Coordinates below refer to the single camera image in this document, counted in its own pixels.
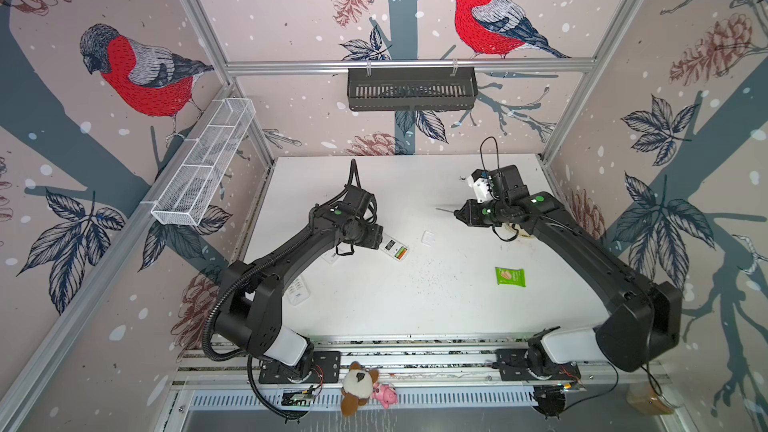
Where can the white battery cover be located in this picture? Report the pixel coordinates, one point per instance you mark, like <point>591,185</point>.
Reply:
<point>428,238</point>

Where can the brown white plush dog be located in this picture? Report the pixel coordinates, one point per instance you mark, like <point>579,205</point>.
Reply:
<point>357,388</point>

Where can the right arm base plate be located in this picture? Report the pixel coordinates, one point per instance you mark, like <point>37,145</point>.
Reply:
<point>518,365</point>

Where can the cream ceramic plate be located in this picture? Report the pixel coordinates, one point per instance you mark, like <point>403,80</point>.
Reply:
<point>515,231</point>

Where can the white wire wall basket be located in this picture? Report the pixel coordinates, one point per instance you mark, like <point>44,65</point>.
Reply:
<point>194,184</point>

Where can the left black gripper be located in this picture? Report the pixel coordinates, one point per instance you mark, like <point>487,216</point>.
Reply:
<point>375,238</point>

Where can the pink plush toy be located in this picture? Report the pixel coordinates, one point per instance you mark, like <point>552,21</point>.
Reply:
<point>385,395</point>

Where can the green snack packet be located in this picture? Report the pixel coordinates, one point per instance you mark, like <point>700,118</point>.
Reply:
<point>514,277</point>

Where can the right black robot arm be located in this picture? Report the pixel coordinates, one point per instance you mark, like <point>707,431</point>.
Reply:
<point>644,317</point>

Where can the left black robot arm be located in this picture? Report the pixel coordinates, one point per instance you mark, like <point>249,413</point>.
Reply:
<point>247,319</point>

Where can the black wire wall basket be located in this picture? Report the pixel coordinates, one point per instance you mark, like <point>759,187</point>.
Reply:
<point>412,89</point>

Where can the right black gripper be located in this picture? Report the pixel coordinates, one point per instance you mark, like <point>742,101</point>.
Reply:
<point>469,213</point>

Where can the white red remote control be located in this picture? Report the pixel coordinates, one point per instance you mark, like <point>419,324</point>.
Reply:
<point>393,248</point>

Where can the amber plastic jar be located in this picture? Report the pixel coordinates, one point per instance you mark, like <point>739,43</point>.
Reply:
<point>643,398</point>

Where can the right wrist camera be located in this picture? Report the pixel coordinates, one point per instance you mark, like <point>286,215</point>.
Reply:
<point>480,184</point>

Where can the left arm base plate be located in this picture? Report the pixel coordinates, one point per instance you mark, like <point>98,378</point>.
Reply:
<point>315,368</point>

